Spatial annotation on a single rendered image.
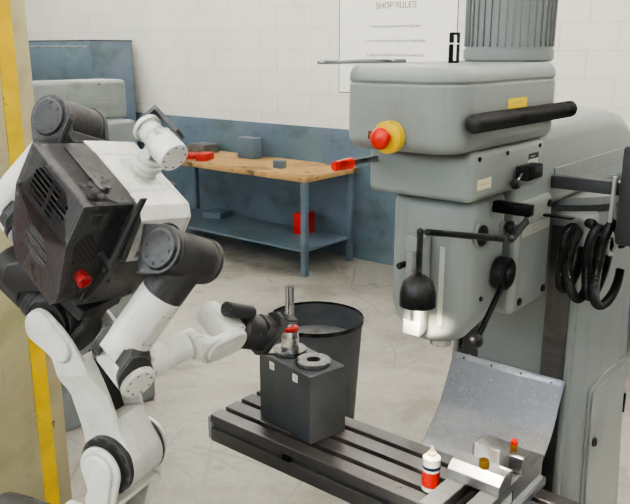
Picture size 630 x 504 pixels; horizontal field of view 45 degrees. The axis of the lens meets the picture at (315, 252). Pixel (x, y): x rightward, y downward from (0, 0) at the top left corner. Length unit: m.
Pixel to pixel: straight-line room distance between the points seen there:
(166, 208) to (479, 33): 0.78
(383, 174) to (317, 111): 5.68
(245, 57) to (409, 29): 1.93
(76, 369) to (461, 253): 0.88
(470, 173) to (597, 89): 4.50
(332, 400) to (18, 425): 1.51
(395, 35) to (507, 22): 4.99
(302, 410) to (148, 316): 0.60
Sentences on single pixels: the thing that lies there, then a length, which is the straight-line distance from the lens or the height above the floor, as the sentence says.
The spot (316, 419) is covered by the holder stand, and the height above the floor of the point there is 1.01.
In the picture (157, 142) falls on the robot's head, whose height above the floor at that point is 1.74.
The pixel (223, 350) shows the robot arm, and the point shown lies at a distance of 1.72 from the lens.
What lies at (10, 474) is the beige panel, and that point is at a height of 0.36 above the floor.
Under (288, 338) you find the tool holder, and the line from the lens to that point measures 2.01.
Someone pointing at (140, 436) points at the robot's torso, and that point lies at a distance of 1.84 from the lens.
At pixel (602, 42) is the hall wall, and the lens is 5.92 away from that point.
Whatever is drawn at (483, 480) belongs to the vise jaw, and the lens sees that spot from 1.70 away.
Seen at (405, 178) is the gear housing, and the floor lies 1.67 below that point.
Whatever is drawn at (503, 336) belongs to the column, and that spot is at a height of 1.18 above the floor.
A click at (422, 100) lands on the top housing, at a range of 1.39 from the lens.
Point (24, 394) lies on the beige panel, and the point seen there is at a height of 0.66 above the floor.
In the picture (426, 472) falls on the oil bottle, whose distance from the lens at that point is 1.79.
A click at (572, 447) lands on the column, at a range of 2.14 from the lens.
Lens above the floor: 1.92
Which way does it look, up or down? 15 degrees down
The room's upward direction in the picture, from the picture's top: straight up
